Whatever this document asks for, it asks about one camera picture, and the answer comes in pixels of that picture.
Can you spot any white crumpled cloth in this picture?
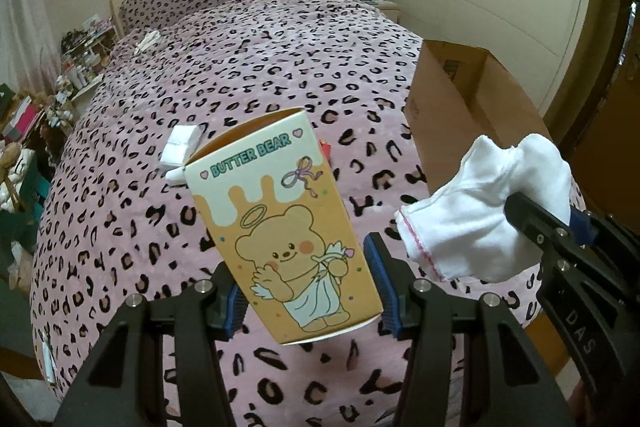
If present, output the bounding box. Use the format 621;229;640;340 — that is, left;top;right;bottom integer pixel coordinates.
134;32;164;54

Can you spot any pile of bags and toys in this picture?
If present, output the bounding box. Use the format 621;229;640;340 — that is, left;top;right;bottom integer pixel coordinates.
0;82;61;268

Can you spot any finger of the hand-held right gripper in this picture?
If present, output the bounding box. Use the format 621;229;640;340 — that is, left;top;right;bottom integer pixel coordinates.
572;209;640;268
505;192;591;268

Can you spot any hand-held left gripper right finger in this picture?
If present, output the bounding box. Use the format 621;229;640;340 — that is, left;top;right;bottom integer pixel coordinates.
363;232;573;427

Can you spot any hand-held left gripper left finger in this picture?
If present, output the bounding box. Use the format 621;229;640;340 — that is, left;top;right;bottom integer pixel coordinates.
52;264;248;427

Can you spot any brown cardboard box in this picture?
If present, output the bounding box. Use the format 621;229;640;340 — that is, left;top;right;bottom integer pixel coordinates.
404;39;553;202

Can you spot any leopard print bed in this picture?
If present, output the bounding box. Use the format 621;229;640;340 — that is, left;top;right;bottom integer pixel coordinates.
29;0;586;427

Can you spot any brown wooden door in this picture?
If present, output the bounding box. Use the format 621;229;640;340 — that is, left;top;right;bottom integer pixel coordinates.
545;0;640;208

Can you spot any pale pink curtain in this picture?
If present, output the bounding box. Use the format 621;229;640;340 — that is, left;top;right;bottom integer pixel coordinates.
7;0;63;98

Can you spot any white tissue packet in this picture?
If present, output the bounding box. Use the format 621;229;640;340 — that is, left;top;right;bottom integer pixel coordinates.
161;124;203;172

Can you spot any white cloth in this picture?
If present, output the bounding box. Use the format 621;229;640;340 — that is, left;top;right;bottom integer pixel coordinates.
395;134;572;283
134;32;164;54

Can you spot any leopard print pillow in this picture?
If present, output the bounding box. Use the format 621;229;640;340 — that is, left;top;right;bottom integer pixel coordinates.
120;0;226;38

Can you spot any cartoon bear paper box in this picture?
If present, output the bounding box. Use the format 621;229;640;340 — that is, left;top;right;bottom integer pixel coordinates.
184;107;383;347

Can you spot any cream nightstand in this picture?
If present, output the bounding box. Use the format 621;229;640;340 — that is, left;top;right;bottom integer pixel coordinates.
372;0;404;26

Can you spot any white paper strip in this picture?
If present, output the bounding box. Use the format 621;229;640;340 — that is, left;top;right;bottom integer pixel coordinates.
42;336;57;384

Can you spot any cluttered wooden shelf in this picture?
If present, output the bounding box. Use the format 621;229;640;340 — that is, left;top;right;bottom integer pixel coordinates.
60;14;119;92

